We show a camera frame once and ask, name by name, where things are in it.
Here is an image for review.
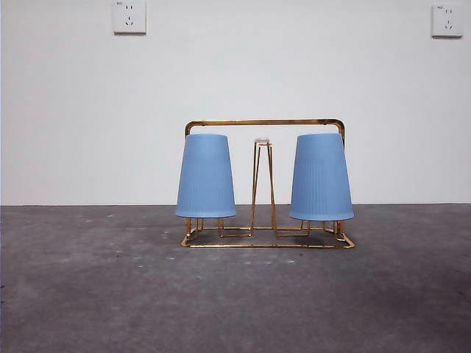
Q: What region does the blue ribbed plastic cup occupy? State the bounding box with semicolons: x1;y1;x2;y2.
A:
288;132;355;223
174;133;238;219

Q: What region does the gold wire cup rack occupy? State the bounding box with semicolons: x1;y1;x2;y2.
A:
180;118;357;250

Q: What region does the white wall socket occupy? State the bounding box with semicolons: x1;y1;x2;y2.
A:
113;0;147;36
431;3;464;39

